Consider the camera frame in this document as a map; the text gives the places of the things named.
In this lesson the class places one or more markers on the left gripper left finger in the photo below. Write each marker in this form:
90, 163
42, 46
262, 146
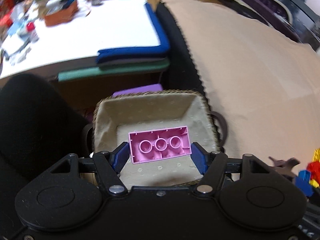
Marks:
108, 166

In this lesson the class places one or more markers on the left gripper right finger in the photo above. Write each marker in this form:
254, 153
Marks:
212, 166

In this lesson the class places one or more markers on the pink toy brick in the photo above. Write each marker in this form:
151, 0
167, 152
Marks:
159, 144

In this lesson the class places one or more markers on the wicker basket with fabric liner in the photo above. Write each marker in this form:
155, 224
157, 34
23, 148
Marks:
115, 117

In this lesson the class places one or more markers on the pile of toy bricks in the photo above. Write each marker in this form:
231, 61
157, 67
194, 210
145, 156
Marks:
308, 180

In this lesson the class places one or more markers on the beige blanket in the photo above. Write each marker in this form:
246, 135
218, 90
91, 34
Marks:
265, 85

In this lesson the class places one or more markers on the green folded mat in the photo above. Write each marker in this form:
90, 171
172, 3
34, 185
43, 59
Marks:
118, 69

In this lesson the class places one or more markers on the blue folded mat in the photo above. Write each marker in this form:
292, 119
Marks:
139, 35

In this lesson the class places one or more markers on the brown leather pencil case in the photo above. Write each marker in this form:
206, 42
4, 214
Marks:
61, 16

